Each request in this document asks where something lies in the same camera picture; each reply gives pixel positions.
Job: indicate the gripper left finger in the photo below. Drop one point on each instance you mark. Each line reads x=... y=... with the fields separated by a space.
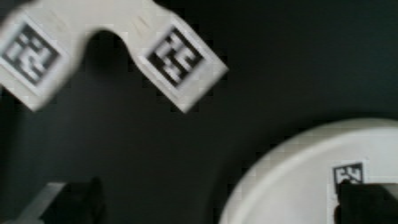
x=68 y=204

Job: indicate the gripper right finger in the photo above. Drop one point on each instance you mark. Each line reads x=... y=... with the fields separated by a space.
x=367 y=203

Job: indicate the white round table top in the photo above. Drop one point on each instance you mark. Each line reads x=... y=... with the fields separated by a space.
x=344 y=152

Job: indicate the white cross-shaped table base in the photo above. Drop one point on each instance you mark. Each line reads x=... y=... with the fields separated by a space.
x=45 y=33

